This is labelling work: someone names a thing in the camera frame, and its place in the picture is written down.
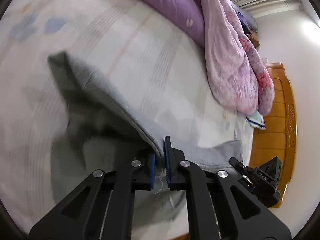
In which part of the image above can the grey sweatshirt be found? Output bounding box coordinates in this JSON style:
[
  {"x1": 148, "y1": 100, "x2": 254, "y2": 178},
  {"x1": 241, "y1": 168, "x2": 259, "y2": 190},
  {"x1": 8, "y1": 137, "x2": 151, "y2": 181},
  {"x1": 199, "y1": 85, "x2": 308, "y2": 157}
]
[{"x1": 47, "y1": 50, "x2": 245, "y2": 230}]

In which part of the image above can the wooden headboard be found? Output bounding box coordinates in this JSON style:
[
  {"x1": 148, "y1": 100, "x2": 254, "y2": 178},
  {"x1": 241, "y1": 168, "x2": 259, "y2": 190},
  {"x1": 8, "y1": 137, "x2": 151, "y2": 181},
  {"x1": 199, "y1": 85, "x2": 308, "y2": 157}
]
[{"x1": 249, "y1": 63, "x2": 297, "y2": 208}]

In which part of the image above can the teal striped pillow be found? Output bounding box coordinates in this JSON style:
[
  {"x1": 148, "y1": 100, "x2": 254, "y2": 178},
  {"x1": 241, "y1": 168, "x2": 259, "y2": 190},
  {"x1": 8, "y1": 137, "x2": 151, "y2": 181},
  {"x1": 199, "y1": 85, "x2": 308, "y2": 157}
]
[{"x1": 245, "y1": 111, "x2": 266, "y2": 130}]

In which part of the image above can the white patterned bed sheet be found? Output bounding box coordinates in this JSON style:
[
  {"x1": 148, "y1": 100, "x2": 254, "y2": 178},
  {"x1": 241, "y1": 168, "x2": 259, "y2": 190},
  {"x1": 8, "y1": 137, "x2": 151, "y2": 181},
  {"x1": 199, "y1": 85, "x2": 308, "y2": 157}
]
[{"x1": 1, "y1": 0, "x2": 253, "y2": 234}]

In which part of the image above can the dark purple pillow pile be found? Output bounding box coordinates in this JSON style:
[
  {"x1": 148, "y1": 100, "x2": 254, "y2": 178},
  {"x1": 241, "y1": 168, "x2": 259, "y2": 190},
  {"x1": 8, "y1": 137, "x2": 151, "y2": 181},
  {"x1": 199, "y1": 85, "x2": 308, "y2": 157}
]
[{"x1": 232, "y1": 3, "x2": 258, "y2": 35}]

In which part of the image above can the purple floral quilt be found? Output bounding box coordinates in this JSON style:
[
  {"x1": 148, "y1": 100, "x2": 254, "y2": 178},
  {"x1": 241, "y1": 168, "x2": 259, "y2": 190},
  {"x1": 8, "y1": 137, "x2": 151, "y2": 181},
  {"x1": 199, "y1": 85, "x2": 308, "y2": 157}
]
[{"x1": 141, "y1": 0, "x2": 275, "y2": 116}]

